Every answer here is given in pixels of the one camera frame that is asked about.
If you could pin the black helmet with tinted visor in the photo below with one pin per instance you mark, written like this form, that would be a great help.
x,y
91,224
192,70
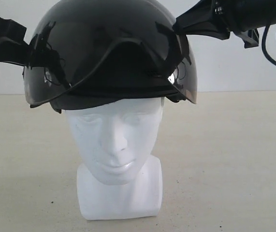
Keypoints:
x,y
88,53

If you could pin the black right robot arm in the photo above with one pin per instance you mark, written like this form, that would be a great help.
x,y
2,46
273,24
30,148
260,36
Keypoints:
x,y
266,13

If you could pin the white mannequin head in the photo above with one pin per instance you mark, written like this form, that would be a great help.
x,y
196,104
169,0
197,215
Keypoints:
x,y
118,178

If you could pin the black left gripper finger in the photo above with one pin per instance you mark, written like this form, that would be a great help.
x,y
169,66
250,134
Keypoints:
x,y
13,48

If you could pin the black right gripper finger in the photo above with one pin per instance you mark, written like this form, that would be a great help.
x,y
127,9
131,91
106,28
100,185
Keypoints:
x,y
204,19

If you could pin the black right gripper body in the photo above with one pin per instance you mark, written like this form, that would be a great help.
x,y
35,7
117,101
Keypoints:
x,y
239,16

